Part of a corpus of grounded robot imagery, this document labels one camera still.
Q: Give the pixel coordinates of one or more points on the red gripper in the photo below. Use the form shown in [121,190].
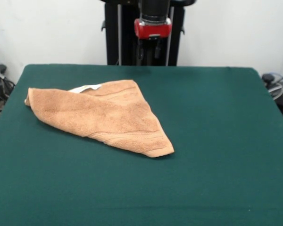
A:
[153,30]

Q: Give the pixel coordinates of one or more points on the tan terry towel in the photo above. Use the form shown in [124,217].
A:
[103,117]

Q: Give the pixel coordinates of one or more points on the dark green table cloth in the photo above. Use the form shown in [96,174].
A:
[202,164]

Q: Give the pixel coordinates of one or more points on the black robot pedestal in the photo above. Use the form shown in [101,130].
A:
[122,33]

